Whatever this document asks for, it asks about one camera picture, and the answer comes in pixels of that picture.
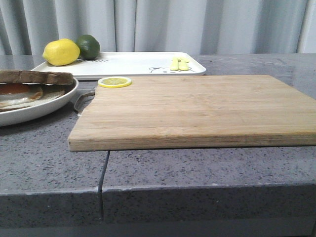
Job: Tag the white round plate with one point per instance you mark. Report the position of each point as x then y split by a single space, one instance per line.
44 107

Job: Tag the white rectangular tray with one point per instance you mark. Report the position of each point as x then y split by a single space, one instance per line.
125 64

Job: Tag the left yellow small utensil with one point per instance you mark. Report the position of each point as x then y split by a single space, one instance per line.
174 66

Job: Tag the yellow small utensil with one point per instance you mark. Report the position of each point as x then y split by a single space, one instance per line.
183 63
174 66

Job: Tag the right yellow small utensil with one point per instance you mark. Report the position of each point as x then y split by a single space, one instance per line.
183 63

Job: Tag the yellow lemon slice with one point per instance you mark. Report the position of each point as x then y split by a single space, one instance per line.
114 82

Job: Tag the wooden cutting board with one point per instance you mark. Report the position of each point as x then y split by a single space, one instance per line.
196 112

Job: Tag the green lime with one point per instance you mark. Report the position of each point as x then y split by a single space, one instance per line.
89 47

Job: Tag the fried egg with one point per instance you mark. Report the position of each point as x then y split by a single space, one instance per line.
17 93

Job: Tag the grey curtain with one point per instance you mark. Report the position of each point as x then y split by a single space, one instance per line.
191 26

